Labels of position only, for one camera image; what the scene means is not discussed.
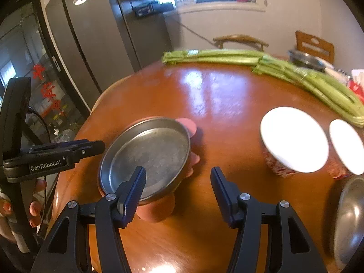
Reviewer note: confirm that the white plate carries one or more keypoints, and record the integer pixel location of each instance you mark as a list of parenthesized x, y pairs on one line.
[(337, 72)]

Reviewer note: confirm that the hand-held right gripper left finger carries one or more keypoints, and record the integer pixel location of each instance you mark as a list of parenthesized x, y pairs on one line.
[(135, 193)]

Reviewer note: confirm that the small dark metal bowl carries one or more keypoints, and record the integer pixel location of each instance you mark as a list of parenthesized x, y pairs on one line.
[(305, 59)]

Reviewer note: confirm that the grey refrigerator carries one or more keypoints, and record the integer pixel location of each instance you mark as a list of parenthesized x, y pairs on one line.
[(99, 39)]

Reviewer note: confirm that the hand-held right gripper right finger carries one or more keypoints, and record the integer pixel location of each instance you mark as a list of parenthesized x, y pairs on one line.
[(223, 196)]

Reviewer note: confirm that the round metal pan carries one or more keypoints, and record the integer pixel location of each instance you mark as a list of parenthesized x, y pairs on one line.
[(153, 153)]

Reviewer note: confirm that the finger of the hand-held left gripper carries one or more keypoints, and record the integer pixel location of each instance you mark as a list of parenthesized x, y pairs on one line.
[(85, 155), (71, 145)]

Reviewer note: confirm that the thick celery bunch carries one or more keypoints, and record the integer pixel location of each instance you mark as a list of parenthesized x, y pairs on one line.
[(312, 85)]

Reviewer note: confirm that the large red paper bowl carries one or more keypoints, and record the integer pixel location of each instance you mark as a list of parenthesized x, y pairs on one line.
[(293, 139)]

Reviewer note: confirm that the steel bowl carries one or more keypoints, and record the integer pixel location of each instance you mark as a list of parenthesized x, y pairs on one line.
[(352, 224)]

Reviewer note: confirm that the crumpled clear plastic bottle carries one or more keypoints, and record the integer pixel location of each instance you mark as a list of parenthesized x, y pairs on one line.
[(66, 135)]

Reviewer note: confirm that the small red paper bowl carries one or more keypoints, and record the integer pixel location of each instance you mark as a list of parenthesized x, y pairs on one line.
[(345, 145)]

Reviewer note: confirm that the person's left hand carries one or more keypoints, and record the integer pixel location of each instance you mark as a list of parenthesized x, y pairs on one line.
[(35, 208)]

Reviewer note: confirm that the white box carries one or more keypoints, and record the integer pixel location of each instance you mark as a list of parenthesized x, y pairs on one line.
[(184, 0)]

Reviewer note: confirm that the wooden chair with cutout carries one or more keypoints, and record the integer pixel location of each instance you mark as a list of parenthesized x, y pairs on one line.
[(312, 45)]

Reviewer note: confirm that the curved-back wooden chair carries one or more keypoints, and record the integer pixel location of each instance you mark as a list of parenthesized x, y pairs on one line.
[(241, 38)]

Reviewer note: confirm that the long celery bunch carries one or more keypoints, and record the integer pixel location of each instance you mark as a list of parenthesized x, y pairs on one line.
[(213, 55)]

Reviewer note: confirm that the glass door with red decals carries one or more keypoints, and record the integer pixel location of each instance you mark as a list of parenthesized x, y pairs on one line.
[(42, 91)]

